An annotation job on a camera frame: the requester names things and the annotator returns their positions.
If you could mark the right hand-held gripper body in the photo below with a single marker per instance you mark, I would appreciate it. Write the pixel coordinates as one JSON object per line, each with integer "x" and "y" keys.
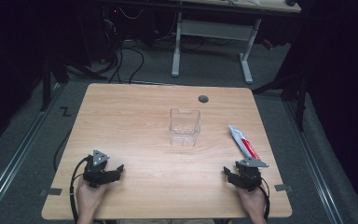
{"x": 248, "y": 175}

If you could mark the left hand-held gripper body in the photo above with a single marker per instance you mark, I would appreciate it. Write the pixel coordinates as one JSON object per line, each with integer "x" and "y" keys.
{"x": 97, "y": 172}

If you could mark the white and red toothpaste tube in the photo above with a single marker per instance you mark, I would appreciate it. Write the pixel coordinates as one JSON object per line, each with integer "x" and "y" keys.
{"x": 244, "y": 143}

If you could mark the clear plastic container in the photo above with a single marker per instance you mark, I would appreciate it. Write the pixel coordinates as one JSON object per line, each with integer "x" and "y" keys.
{"x": 185, "y": 127}

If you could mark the person's left hand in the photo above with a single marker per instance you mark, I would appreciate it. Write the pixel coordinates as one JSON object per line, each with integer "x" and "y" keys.
{"x": 88, "y": 196}

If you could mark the person's right hand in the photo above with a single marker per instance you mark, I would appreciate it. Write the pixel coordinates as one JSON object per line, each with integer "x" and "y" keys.
{"x": 252, "y": 200}

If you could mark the grey tape strip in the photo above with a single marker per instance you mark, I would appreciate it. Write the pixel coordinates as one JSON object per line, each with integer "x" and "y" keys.
{"x": 53, "y": 191}
{"x": 282, "y": 187}

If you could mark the black zigzag tape mark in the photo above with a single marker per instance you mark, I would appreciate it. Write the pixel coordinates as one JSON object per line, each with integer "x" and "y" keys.
{"x": 65, "y": 111}

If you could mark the black metal stand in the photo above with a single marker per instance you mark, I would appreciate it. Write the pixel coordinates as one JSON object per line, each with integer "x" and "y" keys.
{"x": 300, "y": 102}
{"x": 46, "y": 81}

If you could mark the white-legged wooden desk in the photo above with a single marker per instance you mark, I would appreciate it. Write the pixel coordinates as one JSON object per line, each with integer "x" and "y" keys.
{"x": 214, "y": 29}

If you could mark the metal floor rail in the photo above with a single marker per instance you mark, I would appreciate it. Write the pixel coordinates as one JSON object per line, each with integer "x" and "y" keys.
{"x": 15, "y": 158}
{"x": 315, "y": 168}

